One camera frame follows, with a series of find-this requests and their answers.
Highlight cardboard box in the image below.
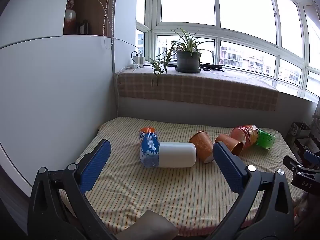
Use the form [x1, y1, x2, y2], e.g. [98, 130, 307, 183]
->
[286, 122, 312, 140]

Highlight blue orange soda bottle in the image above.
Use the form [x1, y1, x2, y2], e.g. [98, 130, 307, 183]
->
[139, 127, 161, 168]

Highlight bead chain cord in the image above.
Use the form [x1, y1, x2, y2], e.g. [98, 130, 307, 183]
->
[103, 0, 118, 50]

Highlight red and white vase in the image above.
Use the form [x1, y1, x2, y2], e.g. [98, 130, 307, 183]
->
[64, 0, 79, 34]

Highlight white window frame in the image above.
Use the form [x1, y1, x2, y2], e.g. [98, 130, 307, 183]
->
[135, 0, 320, 101]

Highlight white cup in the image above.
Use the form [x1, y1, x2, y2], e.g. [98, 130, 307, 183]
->
[157, 142, 197, 168]

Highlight potted spider plant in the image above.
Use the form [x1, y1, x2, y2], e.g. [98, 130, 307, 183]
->
[132, 27, 215, 85]

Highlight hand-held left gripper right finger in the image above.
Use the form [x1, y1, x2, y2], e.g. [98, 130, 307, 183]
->
[206, 141, 295, 240]

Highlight red printed cup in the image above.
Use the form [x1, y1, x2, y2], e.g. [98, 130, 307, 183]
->
[230, 124, 260, 150]

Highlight striped bed sheet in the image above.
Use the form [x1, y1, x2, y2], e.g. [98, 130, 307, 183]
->
[59, 117, 304, 237]

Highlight orange patterned paper cup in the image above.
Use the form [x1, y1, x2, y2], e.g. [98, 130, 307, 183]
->
[188, 130, 215, 164]

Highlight black plant saucer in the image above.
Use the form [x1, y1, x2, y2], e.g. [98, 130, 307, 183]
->
[174, 66, 202, 74]

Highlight plain brown paper cup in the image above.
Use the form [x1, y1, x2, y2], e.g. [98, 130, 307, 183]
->
[215, 134, 245, 155]

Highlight green printed cup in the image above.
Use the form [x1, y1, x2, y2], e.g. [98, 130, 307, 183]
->
[255, 128, 277, 150]

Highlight checked windowsill cloth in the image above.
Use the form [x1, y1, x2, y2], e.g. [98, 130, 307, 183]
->
[116, 66, 279, 112]

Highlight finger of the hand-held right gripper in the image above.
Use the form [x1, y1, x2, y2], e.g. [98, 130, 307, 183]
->
[283, 155, 304, 175]
[304, 150, 320, 167]

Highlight white cabinet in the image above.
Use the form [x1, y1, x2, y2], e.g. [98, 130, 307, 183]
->
[0, 0, 118, 198]

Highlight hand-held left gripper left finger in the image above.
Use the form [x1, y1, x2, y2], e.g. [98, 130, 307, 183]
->
[27, 139, 118, 240]

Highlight brown cushion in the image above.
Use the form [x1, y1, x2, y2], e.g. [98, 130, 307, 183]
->
[117, 210, 179, 240]

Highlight black power strip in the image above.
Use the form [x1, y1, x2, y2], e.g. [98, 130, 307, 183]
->
[200, 64, 225, 72]

